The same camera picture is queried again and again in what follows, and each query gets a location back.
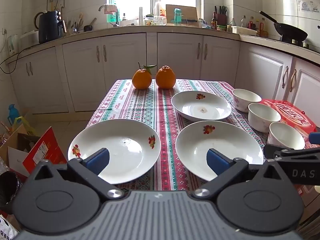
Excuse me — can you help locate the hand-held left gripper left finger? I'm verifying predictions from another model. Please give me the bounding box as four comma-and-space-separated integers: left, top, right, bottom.
27, 148, 124, 200

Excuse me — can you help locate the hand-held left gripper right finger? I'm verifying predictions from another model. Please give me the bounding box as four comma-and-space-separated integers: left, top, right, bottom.
191, 148, 285, 200

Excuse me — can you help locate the white plate with fruit print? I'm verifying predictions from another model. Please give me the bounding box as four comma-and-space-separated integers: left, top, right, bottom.
171, 91, 232, 121
68, 119, 161, 185
175, 120, 264, 182

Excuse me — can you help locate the white bowl with pink flowers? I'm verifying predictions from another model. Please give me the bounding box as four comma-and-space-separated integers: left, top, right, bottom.
232, 88, 262, 113

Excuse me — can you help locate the red printed box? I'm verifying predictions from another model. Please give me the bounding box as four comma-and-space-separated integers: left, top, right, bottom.
259, 99, 320, 148

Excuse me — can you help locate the patterned red green tablecloth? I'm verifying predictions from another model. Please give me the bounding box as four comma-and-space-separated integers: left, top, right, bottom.
86, 79, 273, 192

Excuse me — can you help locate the yellow green bag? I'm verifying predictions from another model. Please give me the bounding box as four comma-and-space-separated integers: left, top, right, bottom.
12, 116, 37, 135

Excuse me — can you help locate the red cardboard box on floor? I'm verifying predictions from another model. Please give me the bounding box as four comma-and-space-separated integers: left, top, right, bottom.
0, 124, 42, 178

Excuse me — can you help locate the orange with green leaf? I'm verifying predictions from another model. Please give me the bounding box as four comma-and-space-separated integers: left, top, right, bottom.
132, 62, 157, 90

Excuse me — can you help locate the blue plastic jug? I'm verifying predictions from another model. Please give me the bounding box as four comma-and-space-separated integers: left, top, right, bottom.
7, 104, 23, 125

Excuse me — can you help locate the orange without leaf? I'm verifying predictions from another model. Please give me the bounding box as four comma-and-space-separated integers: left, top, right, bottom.
155, 65, 176, 89

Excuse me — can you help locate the black wok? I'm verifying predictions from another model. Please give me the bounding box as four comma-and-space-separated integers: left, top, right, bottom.
259, 10, 308, 43

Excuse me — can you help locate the white plastic tray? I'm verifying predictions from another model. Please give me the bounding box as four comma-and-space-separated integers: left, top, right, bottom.
231, 26, 258, 36

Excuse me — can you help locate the black mortar with pestle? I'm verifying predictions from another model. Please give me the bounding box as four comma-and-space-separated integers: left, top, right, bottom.
84, 17, 97, 32

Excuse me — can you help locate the utensil holder with utensils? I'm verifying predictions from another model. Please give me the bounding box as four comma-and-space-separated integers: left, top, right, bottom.
66, 12, 84, 36

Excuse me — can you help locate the black air fryer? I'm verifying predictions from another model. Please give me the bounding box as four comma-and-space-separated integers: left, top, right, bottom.
38, 10, 66, 44

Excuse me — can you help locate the white electric kettle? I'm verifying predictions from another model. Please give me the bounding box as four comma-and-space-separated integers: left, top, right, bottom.
7, 34, 20, 55

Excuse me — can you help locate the dark red knife block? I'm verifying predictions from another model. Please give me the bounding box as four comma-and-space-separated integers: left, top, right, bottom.
214, 6, 228, 25

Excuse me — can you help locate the metal kitchen faucet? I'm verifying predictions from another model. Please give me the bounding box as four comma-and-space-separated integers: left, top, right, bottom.
98, 4, 120, 28

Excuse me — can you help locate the teal water bottle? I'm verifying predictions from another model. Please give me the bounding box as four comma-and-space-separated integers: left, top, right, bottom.
174, 8, 184, 25

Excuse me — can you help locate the brown cardboard sheet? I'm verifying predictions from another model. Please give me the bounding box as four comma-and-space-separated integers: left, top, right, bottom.
165, 4, 198, 22

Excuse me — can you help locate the clear cooking oil bottle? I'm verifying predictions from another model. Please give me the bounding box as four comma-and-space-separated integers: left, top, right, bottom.
154, 0, 167, 18

